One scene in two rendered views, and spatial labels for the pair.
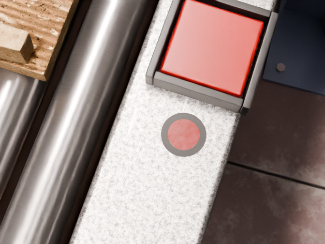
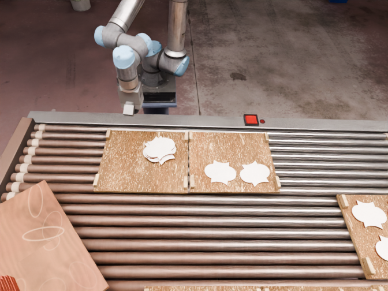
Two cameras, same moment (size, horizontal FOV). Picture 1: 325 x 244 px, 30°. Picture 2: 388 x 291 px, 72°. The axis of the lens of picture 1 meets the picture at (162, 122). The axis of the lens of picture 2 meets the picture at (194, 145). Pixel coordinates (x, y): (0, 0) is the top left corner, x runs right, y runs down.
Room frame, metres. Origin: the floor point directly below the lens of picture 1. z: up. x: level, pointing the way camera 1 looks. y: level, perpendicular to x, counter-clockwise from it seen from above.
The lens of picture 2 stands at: (0.80, 0.87, 2.00)
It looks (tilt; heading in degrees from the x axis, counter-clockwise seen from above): 52 degrees down; 251
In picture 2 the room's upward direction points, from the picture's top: 5 degrees clockwise
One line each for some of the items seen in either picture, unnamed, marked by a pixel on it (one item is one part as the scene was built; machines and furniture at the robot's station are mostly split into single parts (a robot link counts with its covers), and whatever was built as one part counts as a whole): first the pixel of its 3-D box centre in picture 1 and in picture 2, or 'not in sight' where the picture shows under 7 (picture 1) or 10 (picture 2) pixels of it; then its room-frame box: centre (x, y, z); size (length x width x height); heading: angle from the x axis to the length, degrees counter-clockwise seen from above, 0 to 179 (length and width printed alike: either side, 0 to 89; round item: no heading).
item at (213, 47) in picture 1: (212, 49); (250, 120); (0.17, -0.03, 0.92); 0.06 x 0.06 x 0.01; 76
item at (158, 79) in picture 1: (212, 48); (251, 120); (0.17, -0.03, 0.92); 0.08 x 0.08 x 0.02; 76
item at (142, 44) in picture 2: not in sight; (134, 47); (0.75, -0.10, 1.40); 0.11 x 0.11 x 0.08; 52
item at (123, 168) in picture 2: not in sight; (145, 159); (0.78, 0.11, 0.93); 0.41 x 0.35 x 0.02; 165
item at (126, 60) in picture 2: not in sight; (125, 63); (0.79, -0.01, 1.39); 0.09 x 0.08 x 0.11; 52
